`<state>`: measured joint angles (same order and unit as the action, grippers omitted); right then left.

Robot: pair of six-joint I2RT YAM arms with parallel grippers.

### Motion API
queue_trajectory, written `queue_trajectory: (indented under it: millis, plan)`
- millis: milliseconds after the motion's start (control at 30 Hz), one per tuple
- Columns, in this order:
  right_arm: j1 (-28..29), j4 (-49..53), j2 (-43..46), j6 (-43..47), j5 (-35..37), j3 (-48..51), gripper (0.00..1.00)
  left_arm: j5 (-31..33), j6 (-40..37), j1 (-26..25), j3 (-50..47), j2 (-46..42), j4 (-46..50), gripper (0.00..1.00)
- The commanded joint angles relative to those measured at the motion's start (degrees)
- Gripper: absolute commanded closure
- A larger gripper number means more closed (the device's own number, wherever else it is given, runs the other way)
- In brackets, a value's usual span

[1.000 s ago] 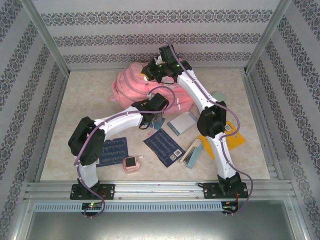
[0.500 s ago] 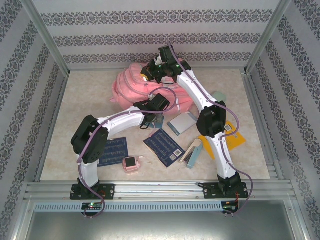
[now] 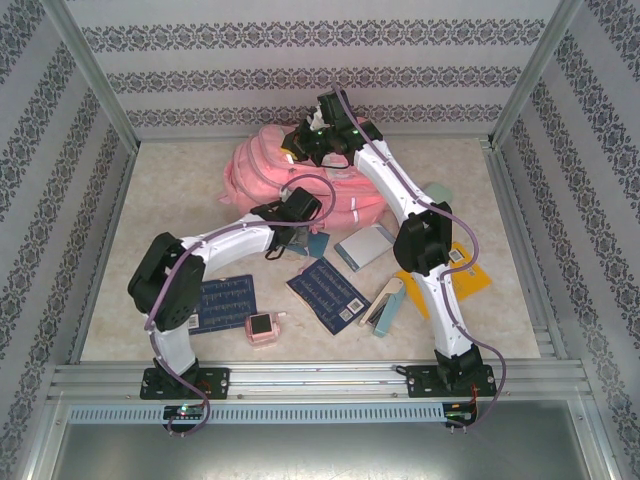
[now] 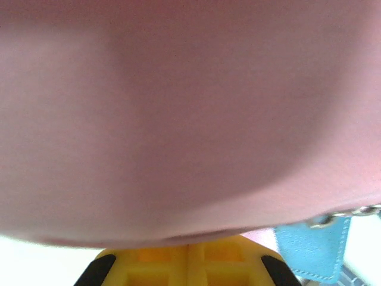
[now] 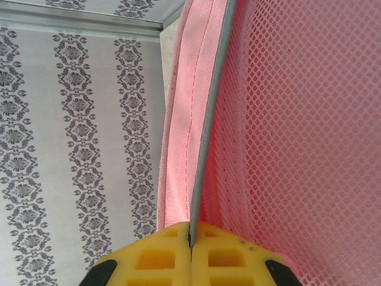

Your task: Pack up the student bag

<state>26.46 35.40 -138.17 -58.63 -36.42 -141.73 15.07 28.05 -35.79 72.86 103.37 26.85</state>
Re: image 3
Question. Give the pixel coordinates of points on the small teal card holder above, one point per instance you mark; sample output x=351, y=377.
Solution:
x=320, y=245

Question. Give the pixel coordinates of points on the pink student backpack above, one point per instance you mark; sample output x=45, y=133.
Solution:
x=260, y=165

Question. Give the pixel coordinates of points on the grey blue notebook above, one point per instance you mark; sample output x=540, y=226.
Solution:
x=362, y=247

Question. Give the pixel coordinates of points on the navy notebook tan page edge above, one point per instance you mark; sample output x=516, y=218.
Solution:
x=320, y=290

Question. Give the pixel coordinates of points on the mint green pencil case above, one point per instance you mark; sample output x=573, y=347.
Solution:
x=440, y=192

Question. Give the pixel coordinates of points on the navy notebook two white labels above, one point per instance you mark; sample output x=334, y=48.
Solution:
x=225, y=300

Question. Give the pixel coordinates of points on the white teal stapler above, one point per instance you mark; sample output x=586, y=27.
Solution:
x=387, y=310

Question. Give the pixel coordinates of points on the pink pencil sharpener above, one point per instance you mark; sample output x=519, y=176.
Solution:
x=265, y=337

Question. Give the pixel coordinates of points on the yellow book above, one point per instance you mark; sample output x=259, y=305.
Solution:
x=477, y=285

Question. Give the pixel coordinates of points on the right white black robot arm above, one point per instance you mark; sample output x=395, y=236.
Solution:
x=385, y=175

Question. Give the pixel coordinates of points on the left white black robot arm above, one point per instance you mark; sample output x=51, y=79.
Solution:
x=230, y=240

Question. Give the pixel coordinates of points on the grey metal panel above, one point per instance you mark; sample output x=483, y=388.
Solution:
x=320, y=450

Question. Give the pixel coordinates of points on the aluminium mounting rail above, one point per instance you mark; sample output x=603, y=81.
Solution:
x=320, y=380

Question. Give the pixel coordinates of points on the aluminium side rail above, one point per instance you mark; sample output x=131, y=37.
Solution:
x=511, y=200
x=103, y=250

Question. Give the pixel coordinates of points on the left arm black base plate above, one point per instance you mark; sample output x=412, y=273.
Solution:
x=217, y=382

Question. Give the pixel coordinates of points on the aluminium frame post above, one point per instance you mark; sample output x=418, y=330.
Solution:
x=96, y=75
x=536, y=75

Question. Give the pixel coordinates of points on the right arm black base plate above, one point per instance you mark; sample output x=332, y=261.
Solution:
x=417, y=382

